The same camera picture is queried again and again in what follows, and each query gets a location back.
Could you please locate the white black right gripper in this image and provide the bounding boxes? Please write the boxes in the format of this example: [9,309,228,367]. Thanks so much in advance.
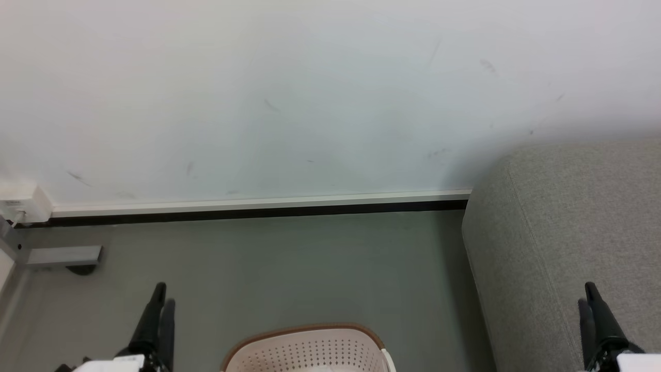
[577,282,661,372]

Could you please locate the white wall power box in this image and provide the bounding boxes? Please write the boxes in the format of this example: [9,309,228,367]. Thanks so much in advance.
[0,182,53,226]

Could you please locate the grey fabric sofa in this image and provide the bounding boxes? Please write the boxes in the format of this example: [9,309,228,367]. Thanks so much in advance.
[461,136,661,372]

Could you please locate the grey metal furniture leg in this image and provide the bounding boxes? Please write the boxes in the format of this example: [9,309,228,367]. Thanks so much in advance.
[0,217,104,290]

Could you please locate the white and black baseboard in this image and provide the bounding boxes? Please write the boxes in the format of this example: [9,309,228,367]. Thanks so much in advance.
[14,189,473,229]

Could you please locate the beige perforated laundry basket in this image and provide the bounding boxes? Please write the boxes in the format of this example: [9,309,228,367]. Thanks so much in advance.
[221,323,398,372]

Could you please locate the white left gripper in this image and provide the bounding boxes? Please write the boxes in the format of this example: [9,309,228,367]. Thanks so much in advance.
[54,282,176,372]

